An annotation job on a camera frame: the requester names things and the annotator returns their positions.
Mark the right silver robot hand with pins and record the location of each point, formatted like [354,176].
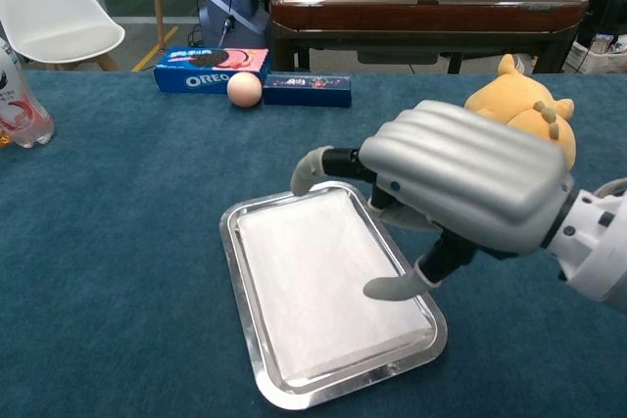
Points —
[465,173]

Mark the white paper towel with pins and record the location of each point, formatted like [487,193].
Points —
[313,281]

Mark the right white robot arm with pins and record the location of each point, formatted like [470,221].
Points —
[597,251]

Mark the silver metal tray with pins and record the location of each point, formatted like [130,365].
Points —
[245,300]

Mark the yellow plush toy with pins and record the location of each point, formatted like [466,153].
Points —
[514,100]

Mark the brown mahjong table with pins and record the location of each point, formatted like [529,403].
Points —
[416,16]

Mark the dark blue narrow box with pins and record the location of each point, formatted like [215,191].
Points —
[308,91]

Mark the white storage box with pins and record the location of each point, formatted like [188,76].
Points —
[602,53]

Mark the peach coloured ball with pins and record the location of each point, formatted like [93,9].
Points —
[244,90]

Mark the blue Oreo cookie box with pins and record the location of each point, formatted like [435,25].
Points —
[196,78]

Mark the blue table cloth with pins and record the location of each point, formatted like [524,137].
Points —
[122,242]

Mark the white chair wooden legs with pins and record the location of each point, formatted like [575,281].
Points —
[49,12]

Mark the clear bottle white label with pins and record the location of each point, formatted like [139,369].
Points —
[19,105]

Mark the brown tea bottle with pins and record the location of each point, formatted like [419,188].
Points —
[4,141]

